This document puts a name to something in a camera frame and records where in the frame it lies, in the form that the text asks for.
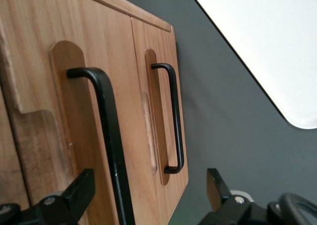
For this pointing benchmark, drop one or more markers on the beige rectangular tray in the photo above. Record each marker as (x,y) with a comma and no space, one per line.
(267,41)

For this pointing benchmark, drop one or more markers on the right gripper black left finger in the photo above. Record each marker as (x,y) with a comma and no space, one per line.
(74,192)

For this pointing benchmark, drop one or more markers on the oak wooden drawer cabinet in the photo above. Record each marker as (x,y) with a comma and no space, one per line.
(128,7)

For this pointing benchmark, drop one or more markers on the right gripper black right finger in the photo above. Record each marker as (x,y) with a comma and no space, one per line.
(219,192)

